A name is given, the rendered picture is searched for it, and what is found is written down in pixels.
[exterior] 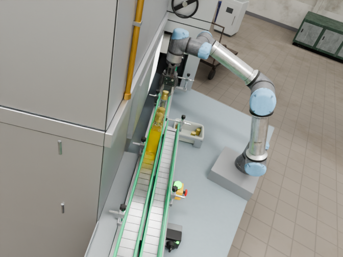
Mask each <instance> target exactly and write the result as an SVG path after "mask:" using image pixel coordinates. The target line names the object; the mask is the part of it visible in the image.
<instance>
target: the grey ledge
mask: <svg viewBox="0 0 343 257"><path fill-rule="evenodd" d="M138 158H139V156H138V155H137V154H134V153H130V152H126V151H124V154H123V156H122V159H121V161H120V164H119V167H118V169H117V172H116V175H115V177H114V180H113V183H112V186H111V188H110V191H109V194H108V196H107V199H106V202H105V204H104V207H103V210H102V212H101V215H100V218H99V220H98V222H97V224H96V226H95V229H94V232H93V234H92V237H91V240H90V242H89V245H88V248H87V250H86V253H85V256H84V257H109V255H110V252H111V248H112V245H113V242H114V238H115V235H116V231H117V228H118V225H117V221H118V219H119V217H118V214H114V213H109V210H114V211H119V208H120V205H121V204H125V202H126V199H127V195H128V191H129V188H130V185H131V181H132V178H133V175H134V171H135V168H136V165H137V161H138Z"/></svg>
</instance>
